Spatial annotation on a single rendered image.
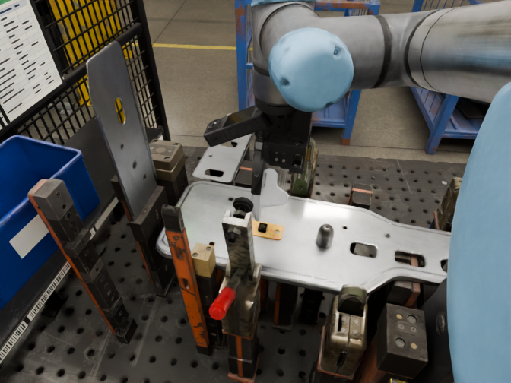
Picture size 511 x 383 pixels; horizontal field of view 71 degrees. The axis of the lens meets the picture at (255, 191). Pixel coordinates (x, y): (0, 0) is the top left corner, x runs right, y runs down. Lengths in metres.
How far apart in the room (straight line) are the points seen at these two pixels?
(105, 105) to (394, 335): 0.55
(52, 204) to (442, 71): 0.54
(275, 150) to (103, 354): 0.67
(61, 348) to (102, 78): 0.67
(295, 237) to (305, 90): 0.43
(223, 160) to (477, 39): 0.69
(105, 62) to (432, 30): 0.48
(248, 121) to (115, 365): 0.67
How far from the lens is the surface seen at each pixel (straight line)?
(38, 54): 0.97
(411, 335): 0.54
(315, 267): 0.70
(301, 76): 0.36
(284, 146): 0.55
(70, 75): 1.05
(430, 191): 1.39
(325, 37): 0.37
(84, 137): 1.03
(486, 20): 0.33
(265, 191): 0.58
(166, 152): 0.86
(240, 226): 0.47
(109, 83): 0.67
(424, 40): 0.38
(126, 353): 0.99
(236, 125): 0.56
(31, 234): 0.71
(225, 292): 0.51
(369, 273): 0.72
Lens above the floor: 1.57
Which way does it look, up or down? 44 degrees down
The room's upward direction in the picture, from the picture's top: straight up
